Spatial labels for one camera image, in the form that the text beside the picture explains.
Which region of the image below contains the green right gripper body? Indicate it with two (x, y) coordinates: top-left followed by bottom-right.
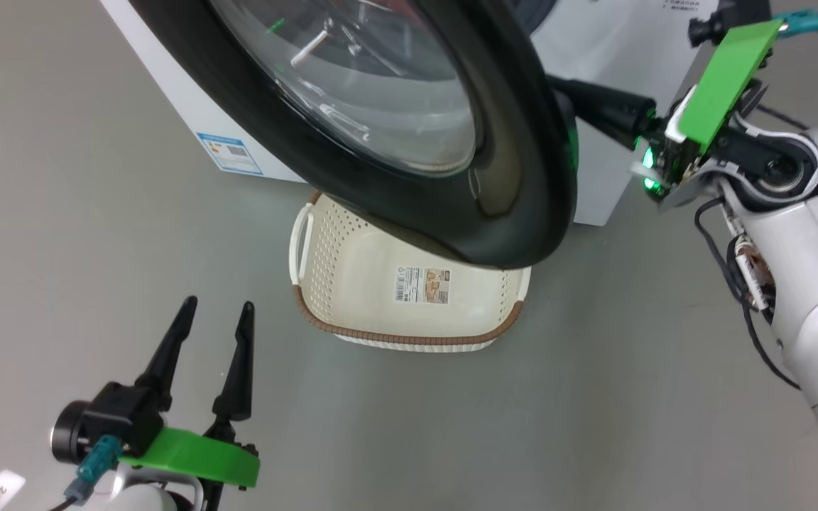
(629, 20), (784, 210)

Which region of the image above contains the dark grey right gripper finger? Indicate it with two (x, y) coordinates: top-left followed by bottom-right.
(547, 75), (658, 150)

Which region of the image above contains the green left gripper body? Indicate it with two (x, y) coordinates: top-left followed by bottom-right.
(119, 419), (261, 511)

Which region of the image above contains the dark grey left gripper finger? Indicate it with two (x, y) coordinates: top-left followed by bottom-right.
(134, 296), (198, 412)
(212, 301), (256, 423)

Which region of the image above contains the black round glass washer door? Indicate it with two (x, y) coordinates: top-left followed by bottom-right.
(129, 0), (581, 271)

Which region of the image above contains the cream perforated laundry basket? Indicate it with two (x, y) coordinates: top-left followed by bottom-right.
(288, 192), (533, 354)

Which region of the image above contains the basket product label sticker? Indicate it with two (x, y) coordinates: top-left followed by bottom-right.
(394, 265), (452, 305)

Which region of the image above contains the white washing machine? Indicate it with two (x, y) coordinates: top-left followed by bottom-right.
(100, 0), (726, 228)

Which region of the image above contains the blue energy label sticker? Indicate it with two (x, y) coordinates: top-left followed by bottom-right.
(195, 131), (265, 177)

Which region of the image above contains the teal right camera connector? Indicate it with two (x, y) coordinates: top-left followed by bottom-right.
(771, 9), (818, 38)

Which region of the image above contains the teal camera connector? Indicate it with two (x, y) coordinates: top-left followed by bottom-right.
(65, 435), (123, 505)
(771, 9), (818, 38)

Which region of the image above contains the teal left camera connector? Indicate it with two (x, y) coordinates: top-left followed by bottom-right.
(65, 435), (123, 505)

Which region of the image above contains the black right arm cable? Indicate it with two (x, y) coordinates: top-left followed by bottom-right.
(694, 197), (802, 391)

